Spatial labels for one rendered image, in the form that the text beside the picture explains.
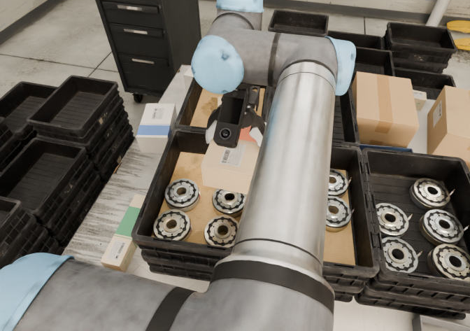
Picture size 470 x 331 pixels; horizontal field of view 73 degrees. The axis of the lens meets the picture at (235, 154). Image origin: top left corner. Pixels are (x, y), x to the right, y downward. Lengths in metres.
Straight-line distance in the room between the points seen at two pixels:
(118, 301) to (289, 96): 0.26
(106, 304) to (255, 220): 0.12
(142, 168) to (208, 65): 0.87
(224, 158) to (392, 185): 0.62
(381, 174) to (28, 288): 1.03
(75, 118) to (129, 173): 0.74
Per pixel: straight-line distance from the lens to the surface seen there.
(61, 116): 1.98
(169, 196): 0.97
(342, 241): 0.96
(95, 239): 1.15
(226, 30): 0.47
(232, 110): 0.61
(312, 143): 0.31
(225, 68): 0.44
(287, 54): 0.44
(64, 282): 0.25
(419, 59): 2.48
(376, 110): 1.32
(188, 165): 1.07
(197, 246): 0.80
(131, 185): 1.23
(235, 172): 0.67
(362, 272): 0.82
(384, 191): 1.10
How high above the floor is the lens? 1.65
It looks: 49 degrees down
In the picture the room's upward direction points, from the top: straight up
